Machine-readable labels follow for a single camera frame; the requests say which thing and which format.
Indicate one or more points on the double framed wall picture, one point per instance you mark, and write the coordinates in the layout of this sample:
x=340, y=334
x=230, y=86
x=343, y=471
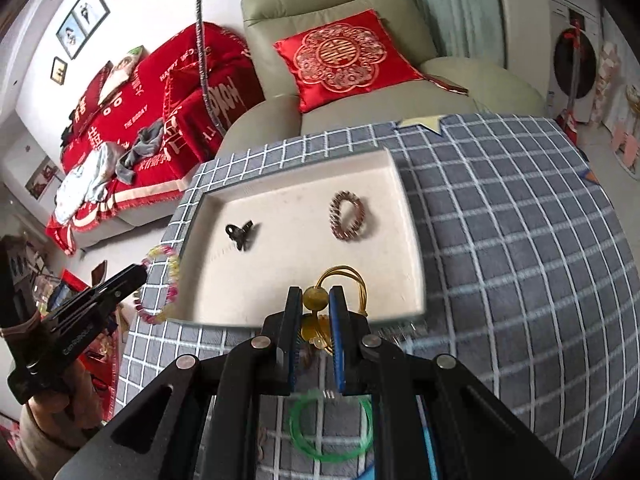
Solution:
x=80, y=24

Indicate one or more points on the small framed wall picture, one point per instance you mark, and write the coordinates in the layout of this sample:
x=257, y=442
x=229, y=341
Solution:
x=58, y=71

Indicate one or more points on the grey crumpled clothing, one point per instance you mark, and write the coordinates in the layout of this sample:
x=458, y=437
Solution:
x=146, y=144

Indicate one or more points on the white crumpled clothing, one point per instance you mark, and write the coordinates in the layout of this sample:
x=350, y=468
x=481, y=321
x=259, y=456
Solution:
x=86, y=183

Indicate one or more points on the grey checked tablecloth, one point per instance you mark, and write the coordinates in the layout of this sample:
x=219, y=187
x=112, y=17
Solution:
x=530, y=280

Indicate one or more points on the green translucent plastic bangle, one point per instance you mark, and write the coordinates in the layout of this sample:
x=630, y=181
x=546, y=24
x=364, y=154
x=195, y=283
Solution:
x=330, y=429

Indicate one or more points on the grey jewelry tray beige lining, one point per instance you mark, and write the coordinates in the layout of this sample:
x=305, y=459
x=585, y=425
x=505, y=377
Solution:
x=291, y=243

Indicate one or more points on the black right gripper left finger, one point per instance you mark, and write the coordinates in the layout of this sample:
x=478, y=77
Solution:
x=288, y=339

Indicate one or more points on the red embroidered cushion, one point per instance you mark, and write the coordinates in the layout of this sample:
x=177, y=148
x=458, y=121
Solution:
x=348, y=57

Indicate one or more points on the light blue curtain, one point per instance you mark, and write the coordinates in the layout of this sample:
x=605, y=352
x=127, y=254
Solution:
x=466, y=28

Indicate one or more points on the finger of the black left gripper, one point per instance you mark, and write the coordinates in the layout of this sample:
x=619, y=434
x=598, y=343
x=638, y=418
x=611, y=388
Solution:
x=120, y=286

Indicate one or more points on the red blanket covered sofa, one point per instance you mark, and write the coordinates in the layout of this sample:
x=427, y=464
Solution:
x=164, y=90

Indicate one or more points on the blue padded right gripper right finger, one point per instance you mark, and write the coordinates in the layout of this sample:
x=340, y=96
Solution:
x=339, y=318

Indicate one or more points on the white washing machine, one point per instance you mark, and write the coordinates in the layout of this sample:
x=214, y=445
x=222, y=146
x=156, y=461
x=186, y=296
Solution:
x=576, y=45

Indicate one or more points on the green leather armchair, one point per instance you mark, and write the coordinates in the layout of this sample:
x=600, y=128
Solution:
x=450, y=85

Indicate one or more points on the person's left hand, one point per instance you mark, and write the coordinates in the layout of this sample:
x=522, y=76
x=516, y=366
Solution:
x=53, y=425

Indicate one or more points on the black bow hair clip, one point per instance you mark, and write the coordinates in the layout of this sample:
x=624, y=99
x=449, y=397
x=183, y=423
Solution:
x=239, y=234

